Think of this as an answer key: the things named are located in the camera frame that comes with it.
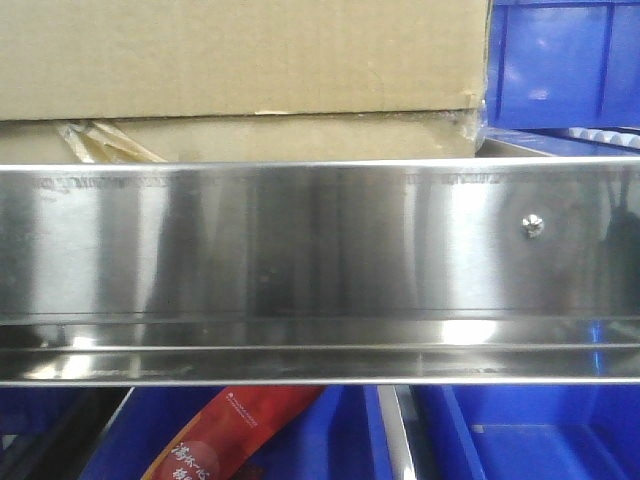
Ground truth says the steel shelf divider bar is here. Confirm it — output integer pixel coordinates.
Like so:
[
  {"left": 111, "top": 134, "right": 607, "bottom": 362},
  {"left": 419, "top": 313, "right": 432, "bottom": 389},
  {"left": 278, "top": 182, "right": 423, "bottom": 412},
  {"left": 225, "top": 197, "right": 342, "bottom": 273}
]
[{"left": 377, "top": 385, "right": 421, "bottom": 480}]

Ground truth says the stainless steel shelf rail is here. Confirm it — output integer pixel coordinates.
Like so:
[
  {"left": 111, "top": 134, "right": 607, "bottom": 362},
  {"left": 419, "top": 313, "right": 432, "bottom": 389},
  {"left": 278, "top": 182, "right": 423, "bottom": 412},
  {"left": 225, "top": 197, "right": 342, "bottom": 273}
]
[{"left": 1, "top": 157, "right": 639, "bottom": 386}]

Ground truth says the brown cardboard carton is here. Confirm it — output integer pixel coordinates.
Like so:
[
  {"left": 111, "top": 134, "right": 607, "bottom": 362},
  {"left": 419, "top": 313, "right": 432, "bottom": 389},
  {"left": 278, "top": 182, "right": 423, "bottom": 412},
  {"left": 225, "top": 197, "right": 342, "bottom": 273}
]
[{"left": 1, "top": 1, "right": 492, "bottom": 165}]

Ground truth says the blue bin lower left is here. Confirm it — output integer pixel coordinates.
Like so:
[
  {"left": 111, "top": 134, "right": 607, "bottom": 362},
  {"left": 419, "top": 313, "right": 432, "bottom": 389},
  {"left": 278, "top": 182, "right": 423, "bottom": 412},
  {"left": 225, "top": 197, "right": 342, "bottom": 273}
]
[{"left": 1, "top": 387, "right": 81, "bottom": 455}]

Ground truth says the silver rail screw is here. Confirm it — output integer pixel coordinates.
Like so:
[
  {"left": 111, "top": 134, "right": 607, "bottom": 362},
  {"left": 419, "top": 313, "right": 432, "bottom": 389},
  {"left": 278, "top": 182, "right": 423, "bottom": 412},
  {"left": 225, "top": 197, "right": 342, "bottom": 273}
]
[{"left": 521, "top": 213, "right": 545, "bottom": 239}]

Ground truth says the blue bin upper right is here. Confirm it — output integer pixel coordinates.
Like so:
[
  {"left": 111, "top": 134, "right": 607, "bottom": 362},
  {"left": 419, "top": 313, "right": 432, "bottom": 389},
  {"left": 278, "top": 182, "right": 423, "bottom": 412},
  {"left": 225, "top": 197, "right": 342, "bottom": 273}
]
[{"left": 486, "top": 1, "right": 639, "bottom": 130}]

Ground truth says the blue bin lower right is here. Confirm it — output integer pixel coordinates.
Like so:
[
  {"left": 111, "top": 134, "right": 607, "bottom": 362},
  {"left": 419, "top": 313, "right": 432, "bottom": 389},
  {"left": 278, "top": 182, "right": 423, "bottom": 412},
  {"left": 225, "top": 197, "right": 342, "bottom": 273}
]
[{"left": 412, "top": 385, "right": 639, "bottom": 479}]

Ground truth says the red printed package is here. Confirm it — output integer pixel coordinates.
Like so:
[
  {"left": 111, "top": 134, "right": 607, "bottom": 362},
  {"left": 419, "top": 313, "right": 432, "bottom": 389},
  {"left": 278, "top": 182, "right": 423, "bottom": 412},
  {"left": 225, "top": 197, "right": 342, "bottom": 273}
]
[{"left": 142, "top": 385, "right": 325, "bottom": 479}]

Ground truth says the shelf roller track bed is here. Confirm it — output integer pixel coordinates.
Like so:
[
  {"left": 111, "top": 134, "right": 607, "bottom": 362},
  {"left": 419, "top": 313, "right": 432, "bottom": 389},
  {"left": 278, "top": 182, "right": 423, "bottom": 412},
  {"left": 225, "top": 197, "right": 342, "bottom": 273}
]
[{"left": 476, "top": 128, "right": 639, "bottom": 158}]

